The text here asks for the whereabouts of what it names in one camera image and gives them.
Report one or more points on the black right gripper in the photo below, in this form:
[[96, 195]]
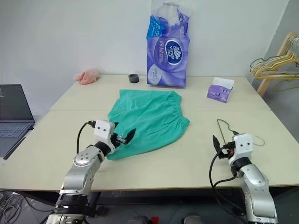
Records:
[[225, 151]]

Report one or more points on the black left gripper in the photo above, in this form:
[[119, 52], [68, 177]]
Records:
[[118, 140]]

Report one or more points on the green shorts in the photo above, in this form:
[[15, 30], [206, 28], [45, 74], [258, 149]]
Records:
[[149, 121]]

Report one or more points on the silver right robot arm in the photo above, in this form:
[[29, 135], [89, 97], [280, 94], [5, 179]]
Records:
[[254, 184]]

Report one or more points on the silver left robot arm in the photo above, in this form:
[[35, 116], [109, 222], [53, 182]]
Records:
[[81, 168]]

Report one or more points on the small purple tissue pack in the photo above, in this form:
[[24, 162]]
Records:
[[219, 92]]

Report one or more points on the pink crumpled cloth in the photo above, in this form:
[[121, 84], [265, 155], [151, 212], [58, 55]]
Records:
[[86, 77]]

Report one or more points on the purple Vinda tissue multipack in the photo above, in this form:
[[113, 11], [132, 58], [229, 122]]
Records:
[[167, 58]]

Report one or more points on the dark rounded shape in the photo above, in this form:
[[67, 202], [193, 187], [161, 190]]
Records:
[[193, 218]]

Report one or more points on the small red object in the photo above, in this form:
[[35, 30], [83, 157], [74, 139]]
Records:
[[154, 220]]

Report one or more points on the grey open laptop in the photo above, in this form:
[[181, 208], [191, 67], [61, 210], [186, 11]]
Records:
[[14, 116]]

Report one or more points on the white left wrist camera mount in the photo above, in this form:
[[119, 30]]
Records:
[[104, 130]]

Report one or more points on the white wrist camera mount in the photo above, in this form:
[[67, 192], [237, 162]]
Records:
[[104, 130], [244, 145]]

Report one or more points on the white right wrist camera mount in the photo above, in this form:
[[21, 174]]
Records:
[[244, 145]]

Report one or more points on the black table frame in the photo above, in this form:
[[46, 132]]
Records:
[[96, 200]]

